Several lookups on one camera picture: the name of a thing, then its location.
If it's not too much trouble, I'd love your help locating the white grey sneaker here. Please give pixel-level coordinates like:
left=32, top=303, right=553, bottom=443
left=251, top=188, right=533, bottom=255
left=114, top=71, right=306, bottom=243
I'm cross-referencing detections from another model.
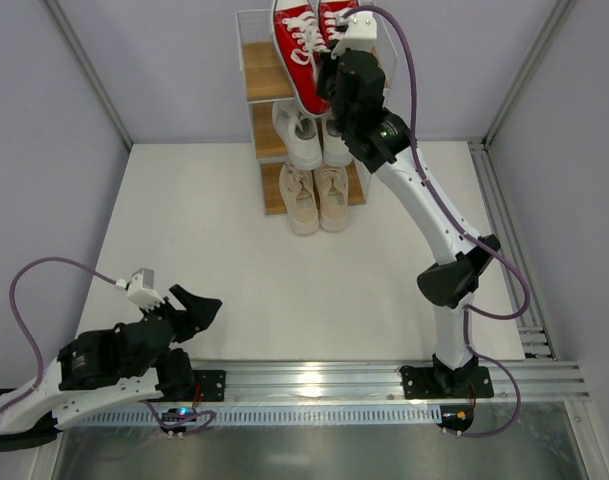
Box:
left=320, top=114, right=353, bottom=168
left=272, top=100, right=322, bottom=171

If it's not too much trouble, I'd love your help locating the red canvas sneaker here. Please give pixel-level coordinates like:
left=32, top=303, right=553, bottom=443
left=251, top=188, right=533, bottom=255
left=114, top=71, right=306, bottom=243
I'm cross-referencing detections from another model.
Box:
left=317, top=0, right=358, bottom=47
left=270, top=0, right=328, bottom=117

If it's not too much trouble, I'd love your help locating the beige platform sneaker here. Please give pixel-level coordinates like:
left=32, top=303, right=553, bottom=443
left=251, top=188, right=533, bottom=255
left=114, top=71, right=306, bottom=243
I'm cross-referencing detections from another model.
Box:
left=314, top=165, right=349, bottom=232
left=279, top=163, right=319, bottom=236

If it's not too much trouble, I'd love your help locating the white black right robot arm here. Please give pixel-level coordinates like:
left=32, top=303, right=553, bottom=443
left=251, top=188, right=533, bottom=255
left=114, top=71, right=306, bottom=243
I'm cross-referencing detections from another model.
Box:
left=317, top=50, right=500, bottom=399

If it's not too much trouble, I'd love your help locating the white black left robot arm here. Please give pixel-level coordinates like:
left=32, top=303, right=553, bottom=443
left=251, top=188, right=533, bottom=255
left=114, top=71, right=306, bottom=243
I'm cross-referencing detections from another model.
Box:
left=0, top=284, right=223, bottom=452

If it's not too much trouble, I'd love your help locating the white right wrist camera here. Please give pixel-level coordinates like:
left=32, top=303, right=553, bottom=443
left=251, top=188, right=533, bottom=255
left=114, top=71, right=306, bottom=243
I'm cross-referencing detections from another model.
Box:
left=331, top=10, right=378, bottom=59

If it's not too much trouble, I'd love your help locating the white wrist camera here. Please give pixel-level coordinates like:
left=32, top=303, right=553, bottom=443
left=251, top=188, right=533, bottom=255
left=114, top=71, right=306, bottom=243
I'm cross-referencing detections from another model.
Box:
left=331, top=10, right=378, bottom=59
left=115, top=268, right=164, bottom=311

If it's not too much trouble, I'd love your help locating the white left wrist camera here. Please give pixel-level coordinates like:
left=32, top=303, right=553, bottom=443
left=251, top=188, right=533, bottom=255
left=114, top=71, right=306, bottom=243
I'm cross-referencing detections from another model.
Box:
left=115, top=268, right=164, bottom=311

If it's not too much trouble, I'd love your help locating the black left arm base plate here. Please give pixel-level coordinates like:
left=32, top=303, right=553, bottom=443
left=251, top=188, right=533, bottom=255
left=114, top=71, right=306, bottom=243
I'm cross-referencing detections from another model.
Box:
left=188, top=369, right=227, bottom=404

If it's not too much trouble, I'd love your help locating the aluminium mounting rail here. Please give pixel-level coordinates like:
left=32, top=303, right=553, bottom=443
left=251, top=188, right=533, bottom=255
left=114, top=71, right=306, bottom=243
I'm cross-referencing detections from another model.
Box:
left=191, top=360, right=590, bottom=404

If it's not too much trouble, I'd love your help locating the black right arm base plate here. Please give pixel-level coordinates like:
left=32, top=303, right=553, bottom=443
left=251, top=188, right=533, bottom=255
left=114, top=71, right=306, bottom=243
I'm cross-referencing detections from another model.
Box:
left=400, top=365, right=495, bottom=400

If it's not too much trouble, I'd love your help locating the white slotted cable duct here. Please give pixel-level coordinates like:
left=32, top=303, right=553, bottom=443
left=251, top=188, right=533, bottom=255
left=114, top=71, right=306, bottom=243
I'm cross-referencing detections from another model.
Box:
left=76, top=403, right=442, bottom=427

